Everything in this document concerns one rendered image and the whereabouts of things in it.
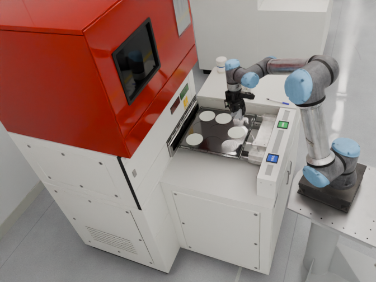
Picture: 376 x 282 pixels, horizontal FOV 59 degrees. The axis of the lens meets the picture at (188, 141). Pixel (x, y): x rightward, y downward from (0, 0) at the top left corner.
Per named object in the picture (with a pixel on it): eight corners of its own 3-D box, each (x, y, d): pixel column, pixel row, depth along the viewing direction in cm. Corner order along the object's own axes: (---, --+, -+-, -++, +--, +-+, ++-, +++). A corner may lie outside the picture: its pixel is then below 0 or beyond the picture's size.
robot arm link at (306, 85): (348, 177, 146) (332, 60, 120) (324, 195, 141) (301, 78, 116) (325, 167, 156) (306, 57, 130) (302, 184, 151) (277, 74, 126)
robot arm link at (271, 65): (350, 46, 124) (266, 51, 167) (329, 59, 121) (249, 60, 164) (356, 75, 128) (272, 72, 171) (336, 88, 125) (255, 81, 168)
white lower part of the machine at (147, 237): (88, 249, 256) (40, 182, 200) (138, 170, 308) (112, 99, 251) (170, 279, 230) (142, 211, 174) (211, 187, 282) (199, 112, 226)
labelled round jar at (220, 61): (215, 73, 230) (214, 61, 223) (219, 67, 234) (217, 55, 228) (225, 74, 227) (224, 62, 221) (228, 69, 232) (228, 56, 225)
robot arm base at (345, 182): (361, 172, 161) (365, 158, 154) (349, 194, 153) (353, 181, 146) (329, 160, 169) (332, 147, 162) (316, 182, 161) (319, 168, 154)
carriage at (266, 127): (248, 163, 183) (248, 159, 181) (263, 120, 206) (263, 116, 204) (262, 165, 180) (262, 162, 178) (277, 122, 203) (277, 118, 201)
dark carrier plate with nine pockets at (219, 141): (180, 145, 194) (180, 144, 194) (201, 108, 216) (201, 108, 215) (238, 156, 182) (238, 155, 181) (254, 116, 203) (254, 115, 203)
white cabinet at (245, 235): (181, 253, 243) (159, 182, 187) (223, 158, 304) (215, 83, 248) (270, 282, 219) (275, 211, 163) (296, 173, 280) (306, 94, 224)
